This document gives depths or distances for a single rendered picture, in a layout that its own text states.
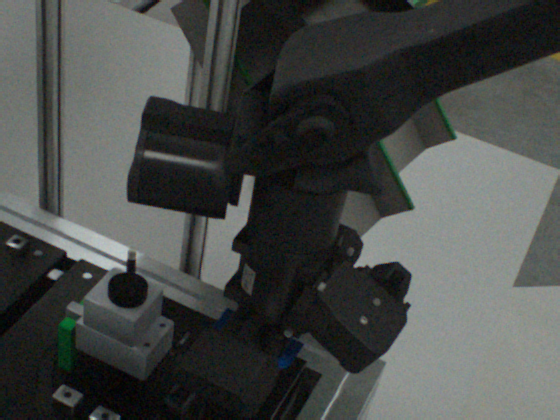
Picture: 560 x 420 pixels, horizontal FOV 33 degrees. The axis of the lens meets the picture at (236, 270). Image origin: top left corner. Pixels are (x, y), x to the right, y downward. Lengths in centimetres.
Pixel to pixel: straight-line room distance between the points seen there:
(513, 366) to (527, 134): 214
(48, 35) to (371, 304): 42
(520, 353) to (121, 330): 53
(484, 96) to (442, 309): 224
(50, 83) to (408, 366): 47
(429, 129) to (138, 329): 50
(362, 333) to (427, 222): 63
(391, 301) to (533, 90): 283
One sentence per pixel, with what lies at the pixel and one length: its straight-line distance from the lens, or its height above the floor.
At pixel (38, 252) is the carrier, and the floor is 97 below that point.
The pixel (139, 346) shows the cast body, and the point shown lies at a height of 106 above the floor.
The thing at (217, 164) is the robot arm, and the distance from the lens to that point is 54.
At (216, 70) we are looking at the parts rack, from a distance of 80.
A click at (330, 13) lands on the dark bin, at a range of 83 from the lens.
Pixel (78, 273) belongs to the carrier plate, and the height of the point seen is 97.
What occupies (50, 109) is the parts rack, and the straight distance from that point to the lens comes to 93.
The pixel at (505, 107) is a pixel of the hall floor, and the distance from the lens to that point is 327.
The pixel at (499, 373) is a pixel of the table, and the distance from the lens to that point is 105.
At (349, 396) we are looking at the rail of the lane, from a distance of 83.
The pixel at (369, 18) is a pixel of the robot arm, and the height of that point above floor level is 135.
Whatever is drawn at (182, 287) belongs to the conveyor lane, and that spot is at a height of 96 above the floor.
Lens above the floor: 158
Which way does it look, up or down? 42 degrees down
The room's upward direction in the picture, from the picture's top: 10 degrees clockwise
